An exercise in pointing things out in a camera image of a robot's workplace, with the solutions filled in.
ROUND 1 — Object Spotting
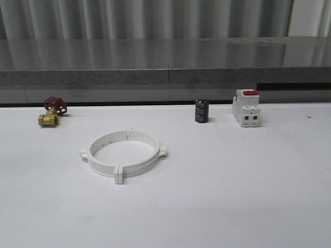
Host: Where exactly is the grey stone ledge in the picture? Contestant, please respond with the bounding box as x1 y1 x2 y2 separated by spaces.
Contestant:
1 37 330 88

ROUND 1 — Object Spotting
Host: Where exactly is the white half clamp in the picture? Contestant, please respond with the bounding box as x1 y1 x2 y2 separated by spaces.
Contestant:
114 128 167 184
79 127 132 184

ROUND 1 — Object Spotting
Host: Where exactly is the brass valve red handwheel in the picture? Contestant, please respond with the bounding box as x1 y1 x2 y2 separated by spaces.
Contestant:
38 96 68 127

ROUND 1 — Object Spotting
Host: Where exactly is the black cylindrical capacitor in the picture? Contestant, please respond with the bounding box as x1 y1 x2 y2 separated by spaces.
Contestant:
194 99 209 123

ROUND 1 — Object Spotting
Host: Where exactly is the white circuit breaker red switch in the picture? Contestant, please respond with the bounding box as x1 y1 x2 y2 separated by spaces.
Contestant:
232 89 261 128

